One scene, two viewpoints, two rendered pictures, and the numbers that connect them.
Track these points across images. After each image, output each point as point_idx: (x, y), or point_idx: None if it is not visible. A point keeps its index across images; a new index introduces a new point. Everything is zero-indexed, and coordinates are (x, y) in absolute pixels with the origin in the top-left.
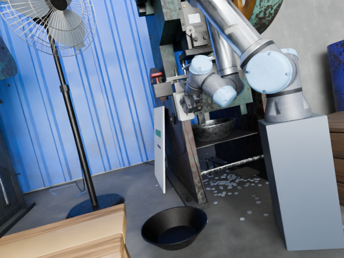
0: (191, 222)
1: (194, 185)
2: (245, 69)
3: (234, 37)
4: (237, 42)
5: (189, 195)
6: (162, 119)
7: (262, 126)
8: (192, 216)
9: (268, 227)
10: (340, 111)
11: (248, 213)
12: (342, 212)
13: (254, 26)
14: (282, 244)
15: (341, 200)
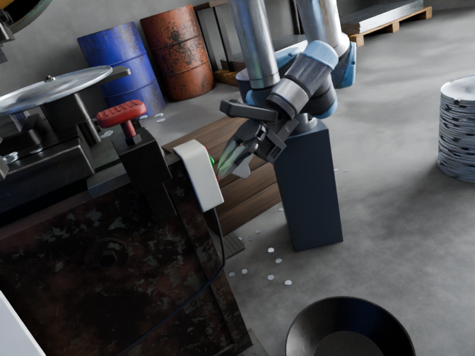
0: (310, 345)
1: (243, 320)
2: (354, 60)
3: (338, 20)
4: (338, 28)
5: None
6: (6, 319)
7: (302, 139)
8: (301, 337)
9: (304, 257)
10: (163, 145)
11: (274, 279)
12: (275, 212)
13: (30, 18)
14: (334, 244)
15: (263, 207)
